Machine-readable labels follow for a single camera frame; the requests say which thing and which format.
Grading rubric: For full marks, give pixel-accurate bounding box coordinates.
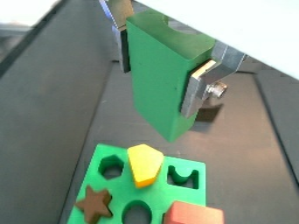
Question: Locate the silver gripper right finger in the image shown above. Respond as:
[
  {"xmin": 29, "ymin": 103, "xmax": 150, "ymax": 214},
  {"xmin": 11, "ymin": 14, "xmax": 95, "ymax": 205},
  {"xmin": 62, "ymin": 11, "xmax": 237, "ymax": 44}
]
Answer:
[{"xmin": 182, "ymin": 41, "xmax": 246, "ymax": 118}]

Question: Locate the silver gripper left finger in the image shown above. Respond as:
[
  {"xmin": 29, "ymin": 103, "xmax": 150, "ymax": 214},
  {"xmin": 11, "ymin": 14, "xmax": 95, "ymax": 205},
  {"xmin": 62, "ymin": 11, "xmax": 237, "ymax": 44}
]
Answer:
[{"xmin": 99, "ymin": 0, "xmax": 135, "ymax": 73}]

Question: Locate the green arch block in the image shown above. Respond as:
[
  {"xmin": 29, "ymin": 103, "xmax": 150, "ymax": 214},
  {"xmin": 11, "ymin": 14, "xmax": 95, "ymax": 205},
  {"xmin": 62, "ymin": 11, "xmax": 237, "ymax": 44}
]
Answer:
[{"xmin": 126, "ymin": 9, "xmax": 216, "ymax": 142}]

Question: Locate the green shape sorter board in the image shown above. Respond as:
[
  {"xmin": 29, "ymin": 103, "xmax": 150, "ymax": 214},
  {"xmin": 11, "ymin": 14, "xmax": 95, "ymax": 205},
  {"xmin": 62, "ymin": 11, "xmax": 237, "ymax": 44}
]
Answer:
[{"xmin": 67, "ymin": 144, "xmax": 206, "ymax": 224}]

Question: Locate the yellow pentagon block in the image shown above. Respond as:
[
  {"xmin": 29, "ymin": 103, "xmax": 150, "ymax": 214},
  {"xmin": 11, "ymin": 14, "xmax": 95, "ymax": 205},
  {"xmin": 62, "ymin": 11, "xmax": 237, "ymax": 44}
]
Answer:
[{"xmin": 127, "ymin": 144, "xmax": 165, "ymax": 188}]

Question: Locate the tall red bridge block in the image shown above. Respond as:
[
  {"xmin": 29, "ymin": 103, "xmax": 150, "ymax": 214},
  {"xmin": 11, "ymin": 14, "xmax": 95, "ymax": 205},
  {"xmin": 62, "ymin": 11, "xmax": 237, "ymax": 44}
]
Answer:
[{"xmin": 163, "ymin": 201, "xmax": 225, "ymax": 224}]

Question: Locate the brown star block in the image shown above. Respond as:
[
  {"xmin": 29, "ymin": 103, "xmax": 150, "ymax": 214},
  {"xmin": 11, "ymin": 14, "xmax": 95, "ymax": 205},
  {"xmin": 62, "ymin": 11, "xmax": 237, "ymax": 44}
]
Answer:
[{"xmin": 75, "ymin": 185, "xmax": 113, "ymax": 224}]

